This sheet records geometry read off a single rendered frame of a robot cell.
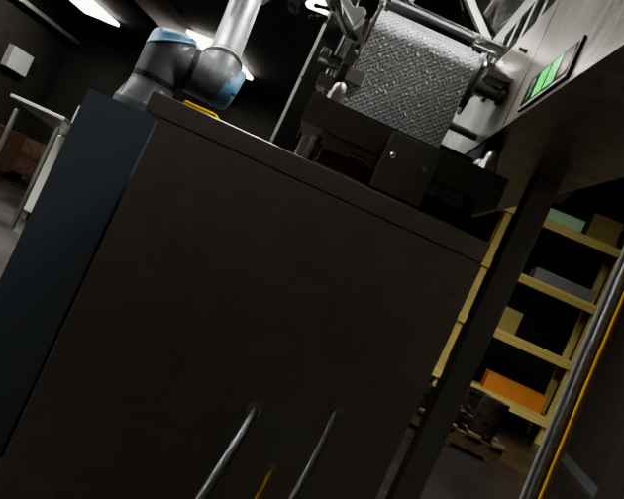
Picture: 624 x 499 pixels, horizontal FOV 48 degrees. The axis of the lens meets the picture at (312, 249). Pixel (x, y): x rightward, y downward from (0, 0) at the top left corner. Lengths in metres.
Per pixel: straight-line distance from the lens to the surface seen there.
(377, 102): 1.54
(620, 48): 0.98
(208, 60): 1.88
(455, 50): 1.60
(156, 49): 1.87
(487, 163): 1.37
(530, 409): 7.68
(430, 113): 1.55
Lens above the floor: 0.74
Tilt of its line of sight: 1 degrees up
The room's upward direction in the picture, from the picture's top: 25 degrees clockwise
